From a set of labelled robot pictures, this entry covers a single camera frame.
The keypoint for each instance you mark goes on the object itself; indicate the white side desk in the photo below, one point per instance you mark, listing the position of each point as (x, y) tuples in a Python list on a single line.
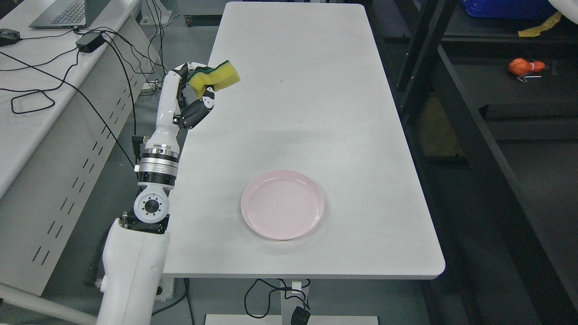
[(60, 113)]

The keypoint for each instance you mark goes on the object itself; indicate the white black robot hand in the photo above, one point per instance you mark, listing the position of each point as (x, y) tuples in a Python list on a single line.
[(169, 117)]

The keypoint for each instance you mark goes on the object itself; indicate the green yellow sponge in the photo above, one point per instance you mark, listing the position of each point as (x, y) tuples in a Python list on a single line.
[(222, 76)]

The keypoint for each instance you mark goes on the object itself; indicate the white table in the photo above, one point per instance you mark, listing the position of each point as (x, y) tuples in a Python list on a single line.
[(313, 97)]

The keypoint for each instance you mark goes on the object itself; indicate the blue plastic bin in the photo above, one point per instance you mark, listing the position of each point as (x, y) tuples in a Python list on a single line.
[(509, 9)]

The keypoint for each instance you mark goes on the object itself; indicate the pink round plate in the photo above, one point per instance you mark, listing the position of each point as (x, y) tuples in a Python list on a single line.
[(282, 204)]

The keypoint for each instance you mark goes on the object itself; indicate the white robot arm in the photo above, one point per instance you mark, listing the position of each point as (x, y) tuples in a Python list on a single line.
[(134, 258)]

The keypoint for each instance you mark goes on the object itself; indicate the black metal shelf rack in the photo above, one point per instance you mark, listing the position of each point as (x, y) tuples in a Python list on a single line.
[(496, 155)]

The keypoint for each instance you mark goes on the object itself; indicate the grey laptop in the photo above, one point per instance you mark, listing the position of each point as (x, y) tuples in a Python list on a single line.
[(69, 14)]

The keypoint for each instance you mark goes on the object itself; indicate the black computer mouse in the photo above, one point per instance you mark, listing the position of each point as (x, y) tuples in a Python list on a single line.
[(9, 37)]

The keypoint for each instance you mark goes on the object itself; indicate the black power adapter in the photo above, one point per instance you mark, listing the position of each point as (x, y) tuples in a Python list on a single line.
[(90, 41)]

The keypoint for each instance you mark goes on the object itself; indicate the yellow tape strip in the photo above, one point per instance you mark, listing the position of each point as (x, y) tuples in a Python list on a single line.
[(547, 25)]

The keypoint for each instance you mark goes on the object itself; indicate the orange toy object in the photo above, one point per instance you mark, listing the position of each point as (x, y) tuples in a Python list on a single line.
[(520, 67)]

